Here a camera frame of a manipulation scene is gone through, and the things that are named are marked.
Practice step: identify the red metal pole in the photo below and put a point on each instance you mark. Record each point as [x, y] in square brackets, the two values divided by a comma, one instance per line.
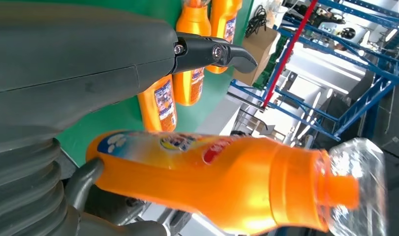
[290, 52]

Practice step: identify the white background humanoid robot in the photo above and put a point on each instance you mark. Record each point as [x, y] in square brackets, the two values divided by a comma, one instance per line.
[329, 27]

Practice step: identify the white side table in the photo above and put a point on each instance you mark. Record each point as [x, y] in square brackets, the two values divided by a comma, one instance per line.
[218, 117]

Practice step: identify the green plastic crate stack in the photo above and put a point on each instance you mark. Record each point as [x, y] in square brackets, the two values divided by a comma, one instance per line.
[271, 62]

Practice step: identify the orange detergent bottle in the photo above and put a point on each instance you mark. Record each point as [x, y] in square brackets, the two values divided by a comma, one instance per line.
[202, 182]
[192, 22]
[160, 104]
[225, 19]

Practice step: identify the blue metal shelving rack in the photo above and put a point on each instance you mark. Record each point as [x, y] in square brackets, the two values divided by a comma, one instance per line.
[362, 106]

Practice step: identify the brown cardboard box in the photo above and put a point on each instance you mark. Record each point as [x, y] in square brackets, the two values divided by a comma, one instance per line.
[258, 55]

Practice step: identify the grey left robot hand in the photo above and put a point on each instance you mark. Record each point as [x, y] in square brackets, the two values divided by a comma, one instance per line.
[72, 49]

